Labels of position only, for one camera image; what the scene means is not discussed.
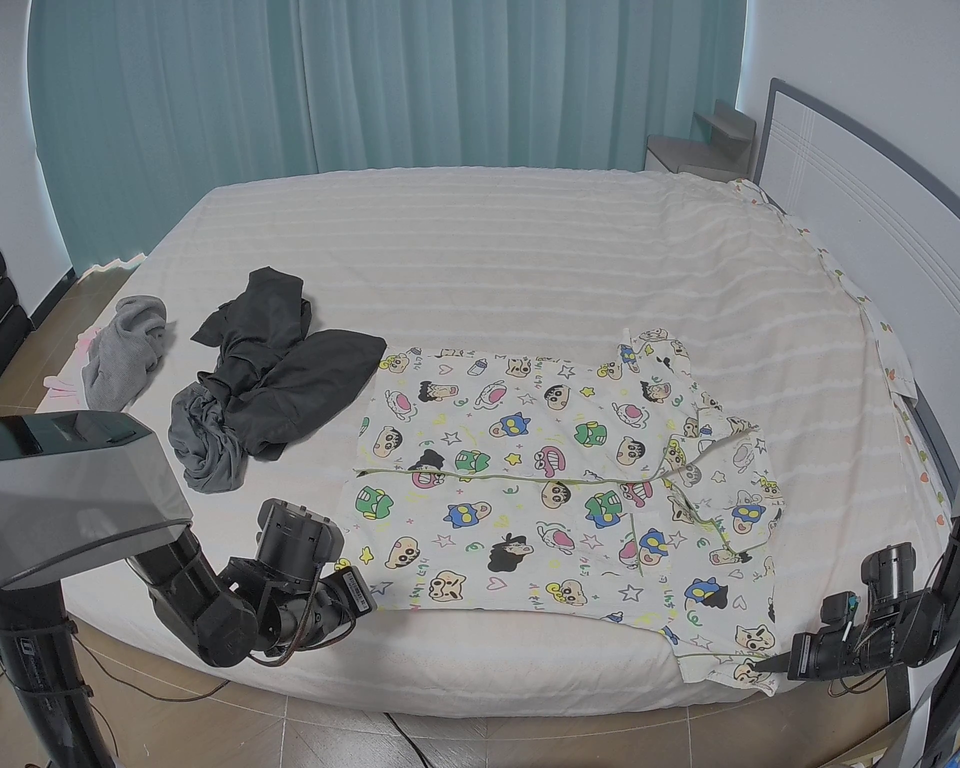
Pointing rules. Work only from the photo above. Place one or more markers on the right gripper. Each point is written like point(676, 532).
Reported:
point(829, 654)

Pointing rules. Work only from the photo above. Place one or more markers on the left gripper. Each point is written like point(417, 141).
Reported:
point(334, 607)

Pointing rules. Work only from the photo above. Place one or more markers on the white printed pyjama top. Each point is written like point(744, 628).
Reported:
point(562, 487)

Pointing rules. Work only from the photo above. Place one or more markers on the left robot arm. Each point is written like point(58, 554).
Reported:
point(82, 487)

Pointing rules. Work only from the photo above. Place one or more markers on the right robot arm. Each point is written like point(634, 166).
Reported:
point(915, 630)

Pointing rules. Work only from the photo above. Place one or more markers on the dark grey garment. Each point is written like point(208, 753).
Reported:
point(210, 457)

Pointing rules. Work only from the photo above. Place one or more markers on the black garment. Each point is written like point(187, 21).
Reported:
point(300, 390)

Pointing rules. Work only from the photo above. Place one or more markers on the grey knit garment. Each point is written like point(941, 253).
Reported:
point(124, 352)

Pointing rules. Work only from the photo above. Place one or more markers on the pink garment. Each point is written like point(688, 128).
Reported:
point(64, 375)

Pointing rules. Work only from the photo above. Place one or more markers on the bed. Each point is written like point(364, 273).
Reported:
point(525, 255)

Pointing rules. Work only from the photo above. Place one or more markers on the black chest of drawers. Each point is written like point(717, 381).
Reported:
point(11, 315)

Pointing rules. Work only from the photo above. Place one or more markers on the grey bedside table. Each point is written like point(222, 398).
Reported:
point(690, 150)

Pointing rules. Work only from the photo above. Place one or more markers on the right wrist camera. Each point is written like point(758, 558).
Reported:
point(836, 607)

